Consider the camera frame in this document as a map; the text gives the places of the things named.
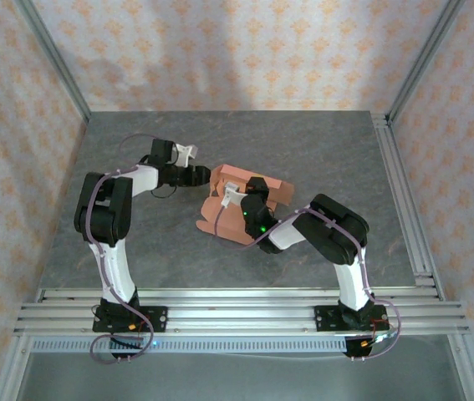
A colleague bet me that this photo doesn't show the pink cardboard paper box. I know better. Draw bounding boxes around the pink cardboard paper box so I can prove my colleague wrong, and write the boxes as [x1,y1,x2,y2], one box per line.
[195,164,295,246]

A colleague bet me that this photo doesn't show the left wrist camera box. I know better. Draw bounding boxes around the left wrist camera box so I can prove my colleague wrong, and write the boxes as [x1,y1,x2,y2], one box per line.
[175,144,200,168]

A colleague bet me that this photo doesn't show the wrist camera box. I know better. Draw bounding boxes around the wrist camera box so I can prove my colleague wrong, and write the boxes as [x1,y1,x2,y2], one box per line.
[175,144,200,168]
[219,181,242,210]

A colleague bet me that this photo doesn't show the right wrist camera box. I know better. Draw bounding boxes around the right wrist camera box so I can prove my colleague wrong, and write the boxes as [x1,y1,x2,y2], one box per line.
[219,181,242,210]

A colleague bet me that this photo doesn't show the aluminium mounting rail beam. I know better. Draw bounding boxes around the aluminium mounting rail beam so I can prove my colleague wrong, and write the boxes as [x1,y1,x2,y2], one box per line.
[13,287,471,336]

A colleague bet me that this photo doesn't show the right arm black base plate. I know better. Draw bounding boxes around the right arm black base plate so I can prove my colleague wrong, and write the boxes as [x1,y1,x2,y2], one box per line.
[312,304,389,334]

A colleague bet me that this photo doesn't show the grey slotted cable duct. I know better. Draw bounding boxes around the grey slotted cable duct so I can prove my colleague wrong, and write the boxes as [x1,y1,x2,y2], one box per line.
[31,336,349,355]

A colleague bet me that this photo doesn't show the aluminium table side rail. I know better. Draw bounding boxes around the aluminium table side rail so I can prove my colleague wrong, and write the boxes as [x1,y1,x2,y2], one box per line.
[371,111,446,302]

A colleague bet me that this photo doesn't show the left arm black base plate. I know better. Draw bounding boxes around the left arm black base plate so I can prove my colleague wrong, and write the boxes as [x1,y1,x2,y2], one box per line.
[92,306,169,334]

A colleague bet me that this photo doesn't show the black electronics bracket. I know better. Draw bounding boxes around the black electronics bracket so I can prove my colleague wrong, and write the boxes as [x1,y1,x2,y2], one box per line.
[342,335,374,363]

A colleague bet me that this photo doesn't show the aluminium frame post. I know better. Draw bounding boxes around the aluminium frame post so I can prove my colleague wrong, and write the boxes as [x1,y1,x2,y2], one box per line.
[13,0,92,123]
[385,0,467,124]

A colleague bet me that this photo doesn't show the aluminium frame leg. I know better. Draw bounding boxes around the aluminium frame leg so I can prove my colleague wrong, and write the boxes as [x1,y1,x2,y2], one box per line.
[445,333,474,401]
[0,333,33,401]

